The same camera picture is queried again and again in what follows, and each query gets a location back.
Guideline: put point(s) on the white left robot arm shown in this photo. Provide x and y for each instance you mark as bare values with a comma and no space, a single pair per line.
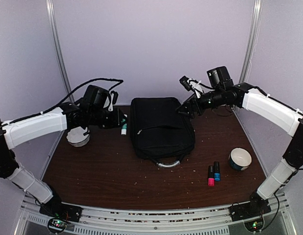
34,136

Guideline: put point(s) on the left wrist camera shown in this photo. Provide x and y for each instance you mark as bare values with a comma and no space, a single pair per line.
94,98

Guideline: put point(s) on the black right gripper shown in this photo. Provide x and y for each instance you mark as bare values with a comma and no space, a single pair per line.
190,103

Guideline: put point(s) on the blue capped black highlighter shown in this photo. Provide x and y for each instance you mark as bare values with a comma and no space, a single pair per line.
217,175

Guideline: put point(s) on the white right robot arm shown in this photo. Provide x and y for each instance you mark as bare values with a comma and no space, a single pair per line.
274,130

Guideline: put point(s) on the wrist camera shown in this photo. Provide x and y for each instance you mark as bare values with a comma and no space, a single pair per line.
94,98
219,78

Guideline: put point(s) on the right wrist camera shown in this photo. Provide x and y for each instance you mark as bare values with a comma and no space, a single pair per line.
219,78

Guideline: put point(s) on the left aluminium corner post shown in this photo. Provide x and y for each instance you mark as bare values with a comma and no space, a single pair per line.
58,50

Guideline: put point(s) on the black student backpack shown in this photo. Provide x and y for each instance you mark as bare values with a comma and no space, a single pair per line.
158,133

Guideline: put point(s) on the right aluminium corner post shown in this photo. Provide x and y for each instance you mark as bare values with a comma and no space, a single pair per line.
252,40

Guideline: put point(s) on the aluminium corner post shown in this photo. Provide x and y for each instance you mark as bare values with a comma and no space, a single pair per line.
252,40
58,50

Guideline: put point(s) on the pink capped black highlighter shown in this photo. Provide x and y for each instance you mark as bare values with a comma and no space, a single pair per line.
211,180

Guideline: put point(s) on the blue white ceramic bowl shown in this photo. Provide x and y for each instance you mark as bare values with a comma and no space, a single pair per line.
239,159

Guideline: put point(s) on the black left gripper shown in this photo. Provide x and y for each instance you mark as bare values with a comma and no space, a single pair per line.
117,119

